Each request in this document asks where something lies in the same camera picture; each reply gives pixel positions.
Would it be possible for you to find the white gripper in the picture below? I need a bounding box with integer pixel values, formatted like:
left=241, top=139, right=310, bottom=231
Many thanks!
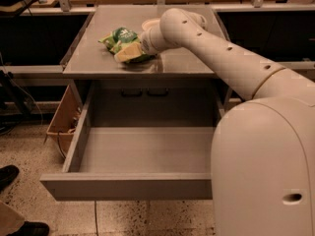
left=114, top=26, right=177, bottom=63

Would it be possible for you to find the green rice chip bag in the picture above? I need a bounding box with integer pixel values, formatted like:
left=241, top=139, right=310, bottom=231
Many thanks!
left=98, top=28, right=153, bottom=63

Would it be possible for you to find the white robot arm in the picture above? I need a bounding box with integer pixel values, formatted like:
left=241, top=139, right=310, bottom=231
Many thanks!
left=115, top=8, right=315, bottom=236

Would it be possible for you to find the grey drawer cabinet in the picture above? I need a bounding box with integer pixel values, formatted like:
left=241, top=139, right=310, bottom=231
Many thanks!
left=64, top=6, right=230, bottom=128

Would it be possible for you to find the open grey top drawer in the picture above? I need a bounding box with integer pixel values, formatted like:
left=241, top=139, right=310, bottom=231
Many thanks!
left=39, top=81, right=227, bottom=202

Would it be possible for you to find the white paper bowl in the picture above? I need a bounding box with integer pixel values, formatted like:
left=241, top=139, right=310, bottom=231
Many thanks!
left=142, top=18, right=160, bottom=30

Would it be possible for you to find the cardboard box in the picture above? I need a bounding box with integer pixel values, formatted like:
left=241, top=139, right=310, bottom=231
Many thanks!
left=46, top=86, right=81, bottom=157

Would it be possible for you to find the black shoe upper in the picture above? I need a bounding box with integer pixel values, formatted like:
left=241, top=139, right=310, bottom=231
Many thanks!
left=0, top=165, right=20, bottom=192

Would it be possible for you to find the black shoe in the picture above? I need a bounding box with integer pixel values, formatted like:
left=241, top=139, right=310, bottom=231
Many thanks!
left=0, top=165, right=20, bottom=192
left=7, top=221, right=49, bottom=236

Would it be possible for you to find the black shoe lower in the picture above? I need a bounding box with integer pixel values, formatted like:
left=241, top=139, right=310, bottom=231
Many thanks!
left=7, top=221, right=49, bottom=236

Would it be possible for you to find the beige trouser leg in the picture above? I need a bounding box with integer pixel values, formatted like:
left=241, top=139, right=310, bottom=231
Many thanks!
left=0, top=201, right=25, bottom=236

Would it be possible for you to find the black drawer handle left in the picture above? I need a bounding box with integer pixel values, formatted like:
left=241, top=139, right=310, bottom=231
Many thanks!
left=121, top=88, right=143, bottom=97

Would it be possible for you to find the black drawer handle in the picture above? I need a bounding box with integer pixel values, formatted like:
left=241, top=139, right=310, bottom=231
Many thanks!
left=121, top=88, right=143, bottom=97
left=147, top=88, right=169, bottom=97

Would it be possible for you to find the black drawer handle right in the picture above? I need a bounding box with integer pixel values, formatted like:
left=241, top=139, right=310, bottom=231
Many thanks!
left=147, top=88, right=169, bottom=97

